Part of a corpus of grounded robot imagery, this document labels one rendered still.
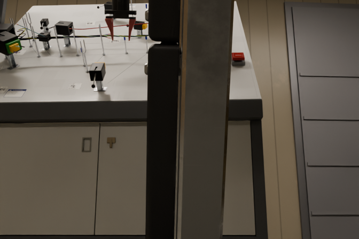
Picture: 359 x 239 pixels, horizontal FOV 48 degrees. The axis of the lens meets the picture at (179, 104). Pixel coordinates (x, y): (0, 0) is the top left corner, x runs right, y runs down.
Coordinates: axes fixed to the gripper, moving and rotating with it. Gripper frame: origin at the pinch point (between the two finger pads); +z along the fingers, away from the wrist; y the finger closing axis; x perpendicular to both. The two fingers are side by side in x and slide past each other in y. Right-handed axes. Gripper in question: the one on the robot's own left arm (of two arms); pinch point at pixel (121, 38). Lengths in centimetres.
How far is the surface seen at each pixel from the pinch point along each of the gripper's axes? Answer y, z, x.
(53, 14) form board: 44, -4, -92
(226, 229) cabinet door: -37, 62, 18
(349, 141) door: -203, 114, -219
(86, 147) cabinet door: 12.6, 40.0, -1.1
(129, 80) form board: -1.8, 18.2, -18.3
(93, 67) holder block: 10.7, 11.9, -9.3
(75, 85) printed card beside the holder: 19.2, 20.4, -16.9
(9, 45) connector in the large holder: 46, 6, -26
